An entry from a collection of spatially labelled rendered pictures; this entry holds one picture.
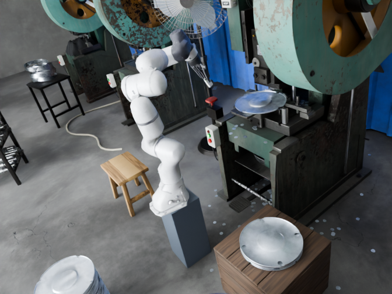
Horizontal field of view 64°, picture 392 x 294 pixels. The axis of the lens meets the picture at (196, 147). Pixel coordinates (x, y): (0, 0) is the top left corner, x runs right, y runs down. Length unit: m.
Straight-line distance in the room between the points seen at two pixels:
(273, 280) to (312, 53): 0.93
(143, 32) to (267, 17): 1.72
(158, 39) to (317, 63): 1.81
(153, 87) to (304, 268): 1.01
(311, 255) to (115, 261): 1.22
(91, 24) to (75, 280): 3.40
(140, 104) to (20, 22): 6.63
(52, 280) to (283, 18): 1.55
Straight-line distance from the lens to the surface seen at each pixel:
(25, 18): 7.90
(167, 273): 2.02
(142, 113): 1.39
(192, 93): 3.42
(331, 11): 1.48
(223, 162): 2.12
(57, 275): 1.82
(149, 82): 1.38
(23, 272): 2.50
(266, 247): 1.54
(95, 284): 1.73
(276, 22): 1.22
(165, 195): 1.66
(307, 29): 1.24
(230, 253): 1.58
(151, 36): 2.86
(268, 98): 1.87
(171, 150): 1.47
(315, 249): 1.59
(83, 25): 4.45
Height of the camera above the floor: 1.58
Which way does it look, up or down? 32 degrees down
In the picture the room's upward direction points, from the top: 12 degrees counter-clockwise
